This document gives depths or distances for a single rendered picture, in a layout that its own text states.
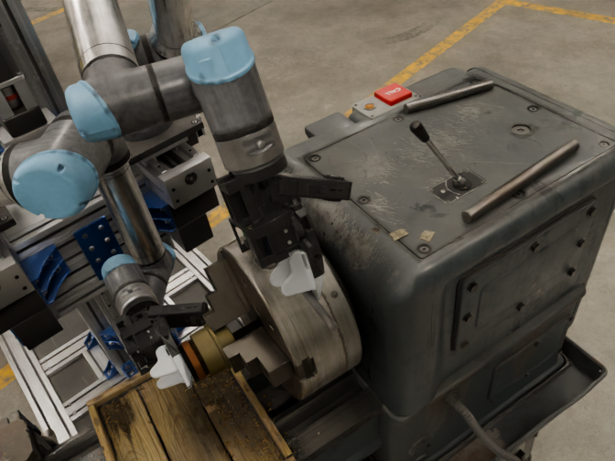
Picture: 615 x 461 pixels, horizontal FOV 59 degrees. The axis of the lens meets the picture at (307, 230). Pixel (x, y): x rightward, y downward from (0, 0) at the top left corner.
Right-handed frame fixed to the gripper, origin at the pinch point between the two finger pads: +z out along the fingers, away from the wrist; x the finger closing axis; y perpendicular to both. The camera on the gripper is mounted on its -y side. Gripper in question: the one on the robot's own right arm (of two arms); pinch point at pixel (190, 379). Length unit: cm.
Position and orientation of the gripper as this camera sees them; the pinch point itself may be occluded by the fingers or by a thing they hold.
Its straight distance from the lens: 98.7
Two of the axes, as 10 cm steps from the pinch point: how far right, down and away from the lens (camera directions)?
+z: 5.3, 5.4, -6.6
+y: -8.4, 4.4, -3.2
